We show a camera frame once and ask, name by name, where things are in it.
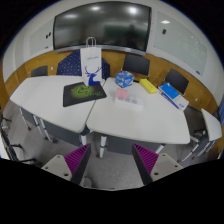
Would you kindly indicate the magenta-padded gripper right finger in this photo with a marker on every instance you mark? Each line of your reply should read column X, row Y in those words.
column 145, row 160

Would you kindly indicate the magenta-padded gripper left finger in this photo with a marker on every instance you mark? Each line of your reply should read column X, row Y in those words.
column 78, row 158

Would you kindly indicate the pink charger block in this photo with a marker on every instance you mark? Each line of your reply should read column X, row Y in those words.
column 121, row 93

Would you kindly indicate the white power strip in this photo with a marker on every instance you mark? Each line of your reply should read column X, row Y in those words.
column 131, row 102

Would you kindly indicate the black green mouse pad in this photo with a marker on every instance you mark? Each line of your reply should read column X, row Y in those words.
column 83, row 94

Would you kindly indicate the blue white paper pack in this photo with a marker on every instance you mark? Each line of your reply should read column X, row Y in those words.
column 170, row 92

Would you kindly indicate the yellow flat box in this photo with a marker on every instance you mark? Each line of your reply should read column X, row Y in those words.
column 148, row 86

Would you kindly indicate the small white side table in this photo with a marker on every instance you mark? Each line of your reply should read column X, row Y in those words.
column 212, row 125

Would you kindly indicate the blue tissue box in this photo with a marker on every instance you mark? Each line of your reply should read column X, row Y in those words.
column 124, row 79

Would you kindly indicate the black chair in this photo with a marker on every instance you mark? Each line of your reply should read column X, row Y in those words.
column 177, row 80
column 136, row 64

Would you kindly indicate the blue dotted armchair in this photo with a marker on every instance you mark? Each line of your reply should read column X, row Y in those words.
column 68, row 65

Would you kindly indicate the grey chair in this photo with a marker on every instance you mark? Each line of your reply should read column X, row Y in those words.
column 40, row 71

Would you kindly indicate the white paper bag blue deer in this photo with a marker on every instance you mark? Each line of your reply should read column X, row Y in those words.
column 90, row 63

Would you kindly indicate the large glass whiteboard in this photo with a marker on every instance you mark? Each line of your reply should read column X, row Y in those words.
column 180, row 41

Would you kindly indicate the small glass whiteboard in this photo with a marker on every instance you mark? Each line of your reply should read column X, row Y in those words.
column 40, row 39

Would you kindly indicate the large black wall screen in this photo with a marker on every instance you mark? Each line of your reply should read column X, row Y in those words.
column 100, row 25

